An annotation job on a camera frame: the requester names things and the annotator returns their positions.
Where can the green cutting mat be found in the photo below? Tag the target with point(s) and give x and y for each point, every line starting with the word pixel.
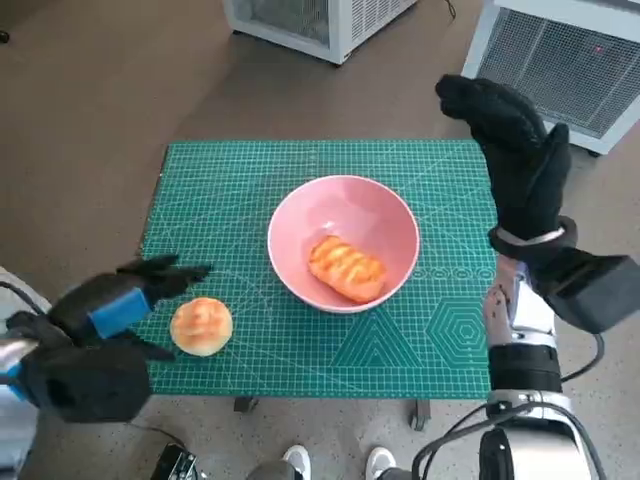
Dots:
pixel 250 200

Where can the white shoe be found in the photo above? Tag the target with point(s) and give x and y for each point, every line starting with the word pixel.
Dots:
pixel 380 462
pixel 296 462

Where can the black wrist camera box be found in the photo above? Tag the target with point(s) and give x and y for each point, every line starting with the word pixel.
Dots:
pixel 85 385
pixel 590 295

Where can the black table leg bracket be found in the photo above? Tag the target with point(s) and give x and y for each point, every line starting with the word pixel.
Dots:
pixel 421 414
pixel 246 405

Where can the black electronic device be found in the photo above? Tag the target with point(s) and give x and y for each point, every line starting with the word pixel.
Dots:
pixel 174 462

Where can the round toy bread bun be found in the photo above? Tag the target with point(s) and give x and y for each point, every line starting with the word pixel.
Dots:
pixel 201 327

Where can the long striped toy bread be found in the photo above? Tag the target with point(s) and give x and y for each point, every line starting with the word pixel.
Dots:
pixel 347 267

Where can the black left robot hand blue tape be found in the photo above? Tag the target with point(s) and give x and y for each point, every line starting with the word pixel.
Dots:
pixel 85 310

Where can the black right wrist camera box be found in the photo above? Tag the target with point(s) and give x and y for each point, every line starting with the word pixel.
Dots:
pixel 590 295

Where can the white mesh cabinet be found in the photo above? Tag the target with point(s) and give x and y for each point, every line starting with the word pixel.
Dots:
pixel 340 25
pixel 560 60

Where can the pink bowl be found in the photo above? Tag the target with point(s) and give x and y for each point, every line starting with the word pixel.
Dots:
pixel 345 210

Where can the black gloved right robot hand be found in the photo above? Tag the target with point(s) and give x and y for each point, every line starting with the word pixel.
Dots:
pixel 520 165

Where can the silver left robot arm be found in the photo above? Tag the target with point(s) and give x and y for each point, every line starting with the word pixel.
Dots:
pixel 12 350

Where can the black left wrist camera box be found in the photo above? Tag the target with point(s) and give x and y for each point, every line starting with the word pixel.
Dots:
pixel 85 385

